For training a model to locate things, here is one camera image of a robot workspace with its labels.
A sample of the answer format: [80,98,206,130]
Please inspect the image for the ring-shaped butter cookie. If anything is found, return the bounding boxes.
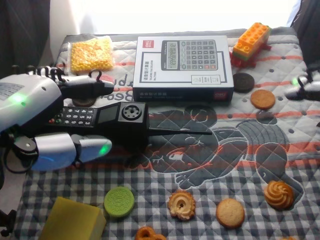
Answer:
[167,189,196,221]

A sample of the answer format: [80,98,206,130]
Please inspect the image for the black stand clamp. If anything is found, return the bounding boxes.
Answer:
[0,209,17,237]

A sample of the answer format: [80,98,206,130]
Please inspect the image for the green sandwich cookie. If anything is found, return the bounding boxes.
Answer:
[103,186,136,219]

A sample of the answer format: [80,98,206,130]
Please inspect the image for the black walkie-talkie handset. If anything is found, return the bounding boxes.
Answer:
[46,101,213,153]

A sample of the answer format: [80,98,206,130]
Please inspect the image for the yellow cube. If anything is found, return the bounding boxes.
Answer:
[38,196,107,240]

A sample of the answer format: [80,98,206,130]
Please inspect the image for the grey quilt with bear print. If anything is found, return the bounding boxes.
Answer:
[13,26,320,240]

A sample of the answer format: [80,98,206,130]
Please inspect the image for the round tan biscuit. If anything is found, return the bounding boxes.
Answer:
[215,198,246,230]
[250,89,276,111]

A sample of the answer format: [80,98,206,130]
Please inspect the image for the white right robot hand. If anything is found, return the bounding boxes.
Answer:
[284,63,320,101]

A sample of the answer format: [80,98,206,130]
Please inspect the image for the orange green toy brick stack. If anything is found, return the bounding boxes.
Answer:
[229,21,273,69]

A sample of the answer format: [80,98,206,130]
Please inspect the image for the swirl butter cookie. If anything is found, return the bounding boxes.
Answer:
[263,180,295,211]

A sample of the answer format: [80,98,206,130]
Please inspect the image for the white calculator box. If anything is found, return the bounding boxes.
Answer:
[132,35,235,103]

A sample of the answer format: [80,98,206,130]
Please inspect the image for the bag of yellow beads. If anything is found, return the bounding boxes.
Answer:
[67,36,116,75]

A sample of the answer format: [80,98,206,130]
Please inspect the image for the pretzel-shaped cookie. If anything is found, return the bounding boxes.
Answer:
[134,226,168,240]

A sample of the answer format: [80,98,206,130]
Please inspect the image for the dark chocolate sandwich cookie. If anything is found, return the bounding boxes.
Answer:
[71,96,97,108]
[232,72,256,94]

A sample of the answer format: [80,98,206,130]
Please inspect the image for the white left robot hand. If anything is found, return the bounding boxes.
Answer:
[0,64,115,172]

